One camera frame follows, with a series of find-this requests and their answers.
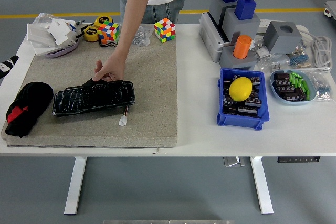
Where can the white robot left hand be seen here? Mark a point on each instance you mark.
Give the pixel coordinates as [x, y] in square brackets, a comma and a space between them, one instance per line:
[9, 64]

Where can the low grey block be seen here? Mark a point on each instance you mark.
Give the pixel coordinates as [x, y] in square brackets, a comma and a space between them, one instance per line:
[228, 60]

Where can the grey junction box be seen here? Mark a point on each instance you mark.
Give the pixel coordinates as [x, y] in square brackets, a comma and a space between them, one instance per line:
[207, 37]

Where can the white flat box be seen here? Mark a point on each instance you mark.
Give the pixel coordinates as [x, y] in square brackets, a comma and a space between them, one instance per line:
[38, 33]

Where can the yellow tape measure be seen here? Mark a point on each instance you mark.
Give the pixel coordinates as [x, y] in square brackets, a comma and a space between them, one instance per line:
[90, 33]
[101, 20]

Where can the clear bag with white plug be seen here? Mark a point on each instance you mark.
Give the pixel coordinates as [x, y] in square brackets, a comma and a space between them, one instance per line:
[270, 62]

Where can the yellow lemon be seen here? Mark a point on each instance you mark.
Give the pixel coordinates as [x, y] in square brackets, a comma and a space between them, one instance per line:
[240, 89]

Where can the clear bag of screws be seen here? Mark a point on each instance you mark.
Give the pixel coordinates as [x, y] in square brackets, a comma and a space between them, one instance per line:
[139, 37]

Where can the black desk control panel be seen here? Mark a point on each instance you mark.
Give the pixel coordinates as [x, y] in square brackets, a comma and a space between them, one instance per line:
[299, 159]

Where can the light blue dish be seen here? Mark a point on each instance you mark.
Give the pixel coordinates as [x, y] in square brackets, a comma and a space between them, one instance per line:
[275, 95]

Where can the colourful puzzle cube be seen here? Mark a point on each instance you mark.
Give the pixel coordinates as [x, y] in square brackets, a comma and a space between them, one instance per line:
[165, 30]
[109, 31]

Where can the white folded card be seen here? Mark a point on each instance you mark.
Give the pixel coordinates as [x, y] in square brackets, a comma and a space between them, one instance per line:
[61, 31]

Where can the green battery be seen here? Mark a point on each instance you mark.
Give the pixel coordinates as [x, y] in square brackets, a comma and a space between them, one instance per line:
[305, 86]
[292, 81]
[298, 82]
[308, 95]
[296, 74]

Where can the metal bracket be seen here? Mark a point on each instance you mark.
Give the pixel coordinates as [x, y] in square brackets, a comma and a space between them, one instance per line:
[233, 161]

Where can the clear plastic bag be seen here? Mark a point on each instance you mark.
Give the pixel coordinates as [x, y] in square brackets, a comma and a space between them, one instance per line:
[43, 18]

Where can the small clear parts bag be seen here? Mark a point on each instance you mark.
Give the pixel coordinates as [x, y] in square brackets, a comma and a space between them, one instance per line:
[260, 49]

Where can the black rag with red tag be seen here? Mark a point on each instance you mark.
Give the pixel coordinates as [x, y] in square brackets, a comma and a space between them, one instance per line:
[31, 98]

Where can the grey block with round hole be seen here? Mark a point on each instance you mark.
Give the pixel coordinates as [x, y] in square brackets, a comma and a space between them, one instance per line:
[278, 40]

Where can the person's hand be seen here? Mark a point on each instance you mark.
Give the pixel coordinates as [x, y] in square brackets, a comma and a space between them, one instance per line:
[113, 69]

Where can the person's forearm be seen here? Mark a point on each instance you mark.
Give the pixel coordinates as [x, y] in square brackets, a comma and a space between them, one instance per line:
[136, 11]

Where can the purple tray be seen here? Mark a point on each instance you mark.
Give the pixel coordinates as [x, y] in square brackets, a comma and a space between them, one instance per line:
[63, 51]

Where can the tall grey block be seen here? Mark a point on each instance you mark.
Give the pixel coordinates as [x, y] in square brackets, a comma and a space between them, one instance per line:
[215, 6]

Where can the bag of blue resistors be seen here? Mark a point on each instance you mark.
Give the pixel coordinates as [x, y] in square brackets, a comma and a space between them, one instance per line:
[299, 60]
[324, 90]

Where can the blue plastic bin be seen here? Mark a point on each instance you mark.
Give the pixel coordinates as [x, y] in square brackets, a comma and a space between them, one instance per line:
[241, 123]

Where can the grey-brown mat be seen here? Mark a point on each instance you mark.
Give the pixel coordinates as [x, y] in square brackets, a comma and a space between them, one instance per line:
[152, 90]

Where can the white table leg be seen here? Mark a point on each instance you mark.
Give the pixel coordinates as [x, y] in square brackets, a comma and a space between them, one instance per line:
[261, 184]
[74, 184]

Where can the orange cylinder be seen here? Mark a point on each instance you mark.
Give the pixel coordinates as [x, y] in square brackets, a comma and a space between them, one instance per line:
[242, 47]

